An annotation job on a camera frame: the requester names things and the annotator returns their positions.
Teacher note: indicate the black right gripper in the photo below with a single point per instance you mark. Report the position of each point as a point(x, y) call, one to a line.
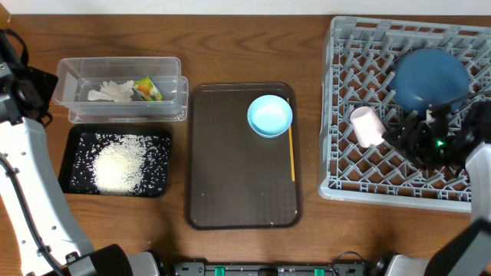
point(415, 133)

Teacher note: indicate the pink cup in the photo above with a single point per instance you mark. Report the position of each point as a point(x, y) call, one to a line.
point(367, 126)

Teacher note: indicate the dark blue plate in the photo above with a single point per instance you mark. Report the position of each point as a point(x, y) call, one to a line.
point(429, 76)

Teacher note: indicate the wooden chopstick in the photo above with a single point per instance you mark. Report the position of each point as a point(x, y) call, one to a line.
point(291, 150)

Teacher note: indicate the light blue saucer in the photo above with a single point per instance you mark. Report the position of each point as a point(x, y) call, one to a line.
point(270, 116)

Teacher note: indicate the yellow green snack wrapper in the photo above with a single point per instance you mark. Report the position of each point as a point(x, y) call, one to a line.
point(146, 90)

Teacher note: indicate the white tissue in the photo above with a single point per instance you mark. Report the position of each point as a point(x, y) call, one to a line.
point(113, 92)

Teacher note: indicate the white rice pile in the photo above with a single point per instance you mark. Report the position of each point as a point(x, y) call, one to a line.
point(120, 165)

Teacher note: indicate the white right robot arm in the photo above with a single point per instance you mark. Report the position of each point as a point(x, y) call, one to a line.
point(469, 252)

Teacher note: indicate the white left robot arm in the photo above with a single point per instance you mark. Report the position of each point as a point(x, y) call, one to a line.
point(50, 241)

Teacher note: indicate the grey plastic dishwasher rack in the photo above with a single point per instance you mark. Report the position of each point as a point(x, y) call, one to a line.
point(359, 57)

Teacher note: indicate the clear plastic waste bin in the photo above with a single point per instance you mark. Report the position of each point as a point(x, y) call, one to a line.
point(77, 76)

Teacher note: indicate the brown plastic serving tray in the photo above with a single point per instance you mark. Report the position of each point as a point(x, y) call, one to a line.
point(236, 178)

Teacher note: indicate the black rectangular tray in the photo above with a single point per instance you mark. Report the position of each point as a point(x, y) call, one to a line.
point(75, 134)

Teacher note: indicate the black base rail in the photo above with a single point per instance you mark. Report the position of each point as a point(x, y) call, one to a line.
point(202, 269)

